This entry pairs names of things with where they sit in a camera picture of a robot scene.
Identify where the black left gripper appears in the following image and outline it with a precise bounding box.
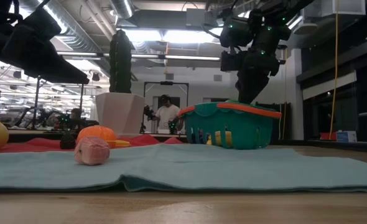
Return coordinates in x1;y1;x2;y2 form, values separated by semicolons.
1;7;90;85

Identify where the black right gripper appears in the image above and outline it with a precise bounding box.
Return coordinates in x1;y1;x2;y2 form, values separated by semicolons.
235;49;281;105

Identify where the yellow toy banana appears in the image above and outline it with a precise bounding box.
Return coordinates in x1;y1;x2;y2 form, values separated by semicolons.
205;130;234;147

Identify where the dark toy blackberry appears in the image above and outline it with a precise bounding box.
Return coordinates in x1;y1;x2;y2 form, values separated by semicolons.
60;133;77;150

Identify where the orange toy fruit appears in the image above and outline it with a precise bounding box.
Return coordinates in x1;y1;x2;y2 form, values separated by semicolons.
77;125;118;149

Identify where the yellow toy squash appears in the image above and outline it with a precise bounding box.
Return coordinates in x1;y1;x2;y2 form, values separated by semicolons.
107;139;131;149

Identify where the teal basket orange rim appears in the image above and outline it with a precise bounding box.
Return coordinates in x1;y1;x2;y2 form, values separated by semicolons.
179;100;282;150

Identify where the person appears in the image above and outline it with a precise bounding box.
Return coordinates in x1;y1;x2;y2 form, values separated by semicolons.
151;94;183;133
68;108;86;130

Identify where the background work table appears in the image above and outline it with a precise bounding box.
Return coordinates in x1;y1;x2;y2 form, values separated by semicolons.
7;129;78;143

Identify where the red cloth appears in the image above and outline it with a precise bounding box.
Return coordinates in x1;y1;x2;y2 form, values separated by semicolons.
0;134;184;153

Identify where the white hexagonal planter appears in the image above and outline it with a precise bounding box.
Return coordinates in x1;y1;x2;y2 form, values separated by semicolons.
95;91;146;136

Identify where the long ceiling light strip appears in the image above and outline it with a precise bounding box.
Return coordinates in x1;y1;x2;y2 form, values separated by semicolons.
57;49;221;63

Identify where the teal cloth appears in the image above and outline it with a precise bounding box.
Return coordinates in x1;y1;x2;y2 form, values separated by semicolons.
0;143;367;193

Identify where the blue and white box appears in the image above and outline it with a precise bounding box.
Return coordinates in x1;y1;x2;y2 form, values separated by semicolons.
335;130;358;143

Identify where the black metal rig frame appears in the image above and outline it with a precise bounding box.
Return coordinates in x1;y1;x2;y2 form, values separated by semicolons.
34;76;85;127

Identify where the yellow hanging cable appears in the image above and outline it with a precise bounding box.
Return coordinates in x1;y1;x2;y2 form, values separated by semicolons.
328;12;339;137

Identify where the silver ceiling duct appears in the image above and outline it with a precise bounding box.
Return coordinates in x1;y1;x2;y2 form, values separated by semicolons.
110;0;135;19

